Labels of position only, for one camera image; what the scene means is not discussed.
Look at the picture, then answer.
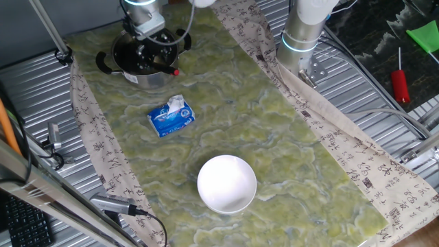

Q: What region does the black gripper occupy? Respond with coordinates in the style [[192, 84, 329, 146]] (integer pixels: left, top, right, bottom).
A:
[[133, 32, 172, 72]]

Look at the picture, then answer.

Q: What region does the white ceramic bowl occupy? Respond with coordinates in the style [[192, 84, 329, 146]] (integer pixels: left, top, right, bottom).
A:
[[196, 154, 258, 216]]

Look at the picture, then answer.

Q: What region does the blue tissue pack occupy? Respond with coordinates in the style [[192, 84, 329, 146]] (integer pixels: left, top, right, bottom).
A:
[[147, 94, 196, 138]]

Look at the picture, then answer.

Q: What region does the black pole clamp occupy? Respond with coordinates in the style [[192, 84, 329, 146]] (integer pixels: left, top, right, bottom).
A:
[[54, 46, 75, 67]]

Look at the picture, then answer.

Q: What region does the green marble pattern table mat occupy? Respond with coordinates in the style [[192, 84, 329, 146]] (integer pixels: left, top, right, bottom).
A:
[[64, 3, 388, 247]]

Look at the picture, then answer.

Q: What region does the beige calligraphy cloth strip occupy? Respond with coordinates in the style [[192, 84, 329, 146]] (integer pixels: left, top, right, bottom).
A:
[[211, 0, 439, 247], [69, 60, 169, 247]]

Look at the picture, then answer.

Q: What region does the slanted aluminium pole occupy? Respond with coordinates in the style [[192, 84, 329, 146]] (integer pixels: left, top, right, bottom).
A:
[[28, 0, 71, 58]]

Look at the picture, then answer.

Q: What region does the black keyboard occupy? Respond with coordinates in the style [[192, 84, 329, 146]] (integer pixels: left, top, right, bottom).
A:
[[0, 193, 55, 247]]

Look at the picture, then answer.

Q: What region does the green paper flag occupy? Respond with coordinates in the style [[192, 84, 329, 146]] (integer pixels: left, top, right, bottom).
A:
[[406, 19, 439, 66]]

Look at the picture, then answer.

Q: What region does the steel pot with black handles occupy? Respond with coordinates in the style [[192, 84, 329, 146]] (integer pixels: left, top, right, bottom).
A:
[[95, 27, 192, 90]]

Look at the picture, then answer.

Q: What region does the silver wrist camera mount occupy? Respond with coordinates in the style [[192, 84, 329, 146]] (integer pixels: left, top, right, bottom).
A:
[[132, 13, 166, 40]]

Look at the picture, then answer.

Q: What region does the wrist cable loop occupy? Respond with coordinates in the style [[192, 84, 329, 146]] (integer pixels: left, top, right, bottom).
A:
[[142, 0, 196, 47]]

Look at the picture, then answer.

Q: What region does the silver depth camera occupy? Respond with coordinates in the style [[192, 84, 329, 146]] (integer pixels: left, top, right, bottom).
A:
[[89, 192, 139, 216]]

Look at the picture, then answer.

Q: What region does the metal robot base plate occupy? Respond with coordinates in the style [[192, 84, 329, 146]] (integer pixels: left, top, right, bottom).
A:
[[297, 56, 329, 89]]

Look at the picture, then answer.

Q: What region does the black camera cable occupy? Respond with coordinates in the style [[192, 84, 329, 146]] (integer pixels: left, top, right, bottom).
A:
[[135, 208, 169, 247]]

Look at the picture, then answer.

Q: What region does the aluminium frame beam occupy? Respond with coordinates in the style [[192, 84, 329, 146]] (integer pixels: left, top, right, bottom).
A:
[[0, 137, 138, 247]]

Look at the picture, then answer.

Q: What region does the thick grey floor cable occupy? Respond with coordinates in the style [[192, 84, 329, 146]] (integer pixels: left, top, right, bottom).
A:
[[346, 108, 432, 138]]

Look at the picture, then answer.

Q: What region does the red handled screwdriver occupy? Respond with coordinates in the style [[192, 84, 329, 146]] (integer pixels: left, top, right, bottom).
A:
[[390, 47, 412, 104]]

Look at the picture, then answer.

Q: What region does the aluminium corner frame bracket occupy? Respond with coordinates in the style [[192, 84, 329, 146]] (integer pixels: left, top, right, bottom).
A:
[[399, 99, 439, 172]]

